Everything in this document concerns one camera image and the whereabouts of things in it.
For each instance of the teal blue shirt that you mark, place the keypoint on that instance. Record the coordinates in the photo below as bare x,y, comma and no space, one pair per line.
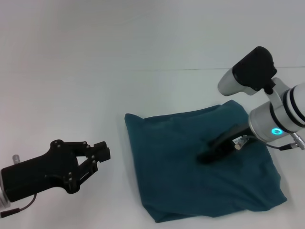
178,167

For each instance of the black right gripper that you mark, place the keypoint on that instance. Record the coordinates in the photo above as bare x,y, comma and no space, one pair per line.
228,140

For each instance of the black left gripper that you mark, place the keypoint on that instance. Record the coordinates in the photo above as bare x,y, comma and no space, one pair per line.
40,174

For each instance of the silver plug at left wrist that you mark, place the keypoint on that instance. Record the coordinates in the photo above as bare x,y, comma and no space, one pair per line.
16,159

